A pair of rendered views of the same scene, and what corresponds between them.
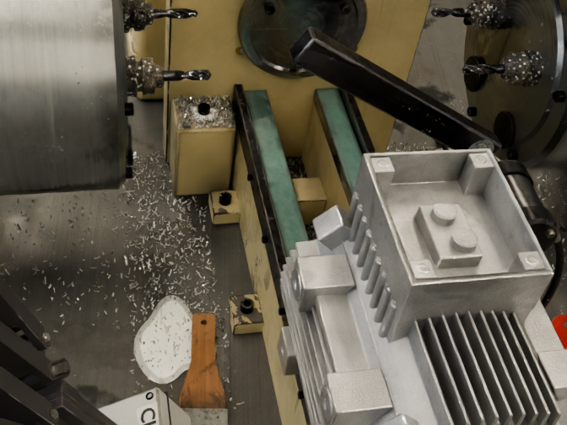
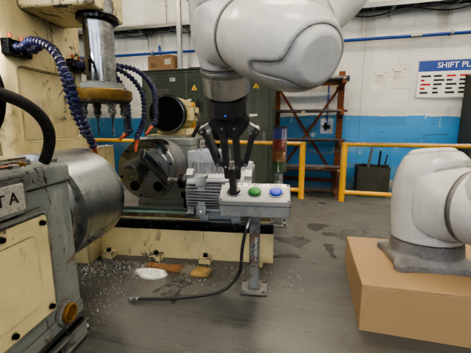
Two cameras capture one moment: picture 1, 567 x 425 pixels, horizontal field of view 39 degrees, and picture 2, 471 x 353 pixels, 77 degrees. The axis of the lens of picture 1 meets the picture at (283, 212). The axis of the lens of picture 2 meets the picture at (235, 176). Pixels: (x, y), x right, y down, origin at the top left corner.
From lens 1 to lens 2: 78 cm
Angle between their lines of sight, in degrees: 65
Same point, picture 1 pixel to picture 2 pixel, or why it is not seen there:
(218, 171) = (98, 244)
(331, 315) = (212, 178)
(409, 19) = not seen: hidden behind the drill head
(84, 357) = (141, 289)
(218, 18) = not seen: hidden behind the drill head
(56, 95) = (108, 180)
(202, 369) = (169, 266)
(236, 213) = (116, 250)
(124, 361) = (151, 281)
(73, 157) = (116, 202)
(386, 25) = not seen: hidden behind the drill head
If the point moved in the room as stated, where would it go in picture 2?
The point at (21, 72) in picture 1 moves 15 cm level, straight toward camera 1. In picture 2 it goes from (98, 174) to (161, 175)
